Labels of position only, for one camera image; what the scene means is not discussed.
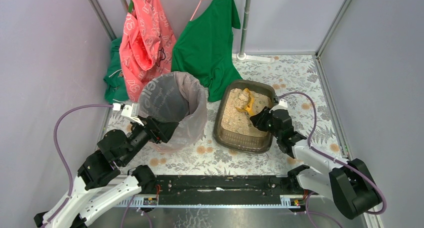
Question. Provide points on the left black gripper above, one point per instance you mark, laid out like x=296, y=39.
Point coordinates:
x=158, y=129

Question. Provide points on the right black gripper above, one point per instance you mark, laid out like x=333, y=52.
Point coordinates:
x=267, y=119

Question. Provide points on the yellow litter scoop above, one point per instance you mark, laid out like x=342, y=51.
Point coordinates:
x=249, y=108

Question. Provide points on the beige litter clump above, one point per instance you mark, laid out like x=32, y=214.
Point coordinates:
x=239, y=98

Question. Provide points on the trash bin with plastic liner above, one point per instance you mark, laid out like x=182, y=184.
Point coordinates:
x=176, y=97

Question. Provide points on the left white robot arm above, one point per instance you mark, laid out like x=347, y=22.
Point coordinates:
x=83, y=204

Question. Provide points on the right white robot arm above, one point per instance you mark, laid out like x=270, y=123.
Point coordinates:
x=348, y=184

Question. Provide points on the grey litter box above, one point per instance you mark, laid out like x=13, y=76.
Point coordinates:
x=236, y=141

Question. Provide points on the dark green garment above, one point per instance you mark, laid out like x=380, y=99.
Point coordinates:
x=115, y=84

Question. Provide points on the clothes rack pole with base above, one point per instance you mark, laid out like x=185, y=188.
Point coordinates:
x=241, y=55

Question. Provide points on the pink patterned garment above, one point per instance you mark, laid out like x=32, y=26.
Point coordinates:
x=146, y=47

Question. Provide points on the green t-shirt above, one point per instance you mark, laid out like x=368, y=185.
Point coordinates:
x=204, y=48

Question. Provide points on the pink clothes hanger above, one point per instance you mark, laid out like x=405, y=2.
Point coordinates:
x=196, y=9

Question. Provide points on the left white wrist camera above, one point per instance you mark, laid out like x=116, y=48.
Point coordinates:
x=130, y=111

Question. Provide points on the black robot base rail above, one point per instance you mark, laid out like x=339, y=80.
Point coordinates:
x=246, y=190

